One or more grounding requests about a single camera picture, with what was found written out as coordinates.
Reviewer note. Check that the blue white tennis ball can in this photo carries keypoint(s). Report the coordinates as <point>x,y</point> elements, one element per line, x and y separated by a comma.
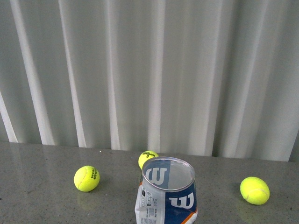
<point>167,192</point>

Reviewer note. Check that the Wilson 3 tennis ball far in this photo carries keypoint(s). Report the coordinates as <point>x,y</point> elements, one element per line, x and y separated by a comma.
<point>146,155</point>

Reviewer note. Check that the Head Team tennis ball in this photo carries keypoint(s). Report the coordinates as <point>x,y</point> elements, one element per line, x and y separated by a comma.
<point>86,178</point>

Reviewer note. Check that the plain yellow tennis ball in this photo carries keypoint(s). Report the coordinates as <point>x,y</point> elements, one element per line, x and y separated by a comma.
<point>254,190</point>

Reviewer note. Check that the white pleated curtain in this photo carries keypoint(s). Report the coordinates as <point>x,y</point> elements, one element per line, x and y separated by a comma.
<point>201,77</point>

